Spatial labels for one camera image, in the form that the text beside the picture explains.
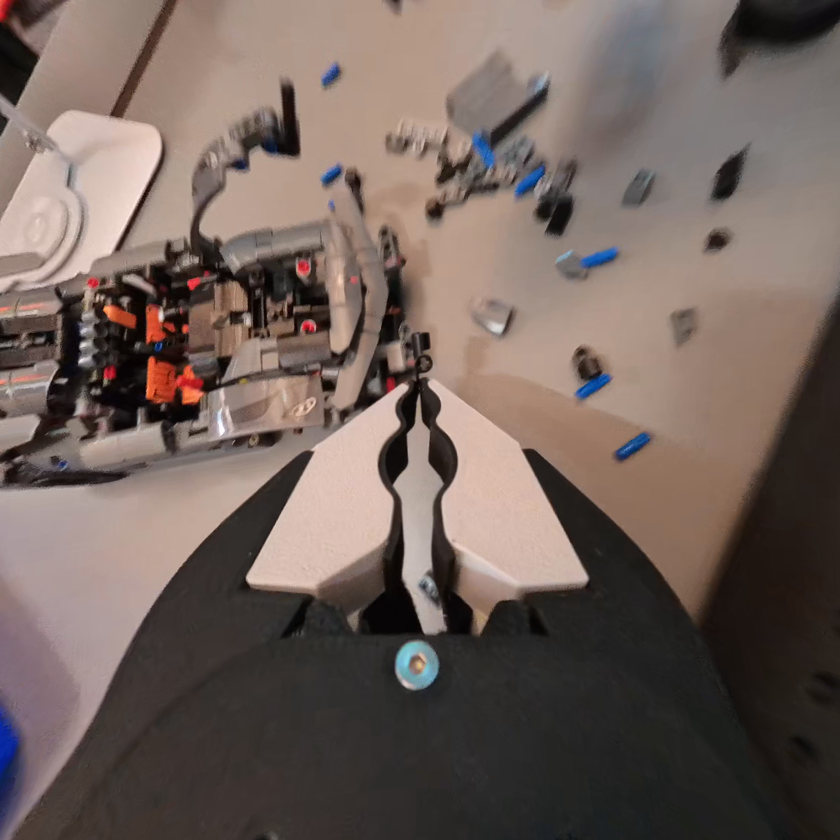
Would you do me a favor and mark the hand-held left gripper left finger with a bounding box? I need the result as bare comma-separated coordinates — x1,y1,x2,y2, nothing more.
245,381,421,632

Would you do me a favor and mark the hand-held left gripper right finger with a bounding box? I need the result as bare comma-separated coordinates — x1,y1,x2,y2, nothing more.
420,381,590,632

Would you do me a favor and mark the black lego axle connector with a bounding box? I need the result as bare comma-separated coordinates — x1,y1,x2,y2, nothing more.
409,331,434,389

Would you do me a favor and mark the grey curved slope piece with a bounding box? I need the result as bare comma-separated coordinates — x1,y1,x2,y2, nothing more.
469,296,517,337

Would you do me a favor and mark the grey lego car model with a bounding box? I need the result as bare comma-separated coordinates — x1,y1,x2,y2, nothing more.
0,77,416,490

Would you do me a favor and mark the grey lego panel assembly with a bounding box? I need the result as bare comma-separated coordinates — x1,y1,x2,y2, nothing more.
445,50,551,143

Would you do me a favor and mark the pile of small lego pieces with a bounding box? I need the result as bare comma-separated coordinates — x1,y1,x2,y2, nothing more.
425,130,580,238

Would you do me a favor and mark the light grey long lego plate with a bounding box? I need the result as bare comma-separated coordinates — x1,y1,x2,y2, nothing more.
385,117,451,158

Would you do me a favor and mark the black flat lego liftarm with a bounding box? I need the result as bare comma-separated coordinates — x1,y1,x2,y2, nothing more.
710,147,749,202

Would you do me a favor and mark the black lego wheel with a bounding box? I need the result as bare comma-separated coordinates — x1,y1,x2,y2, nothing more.
718,0,837,76

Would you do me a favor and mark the blue plastic bin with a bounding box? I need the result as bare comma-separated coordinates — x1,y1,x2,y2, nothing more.
0,707,22,791

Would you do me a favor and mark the white rounded board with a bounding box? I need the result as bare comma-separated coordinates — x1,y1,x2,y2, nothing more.
0,109,164,294

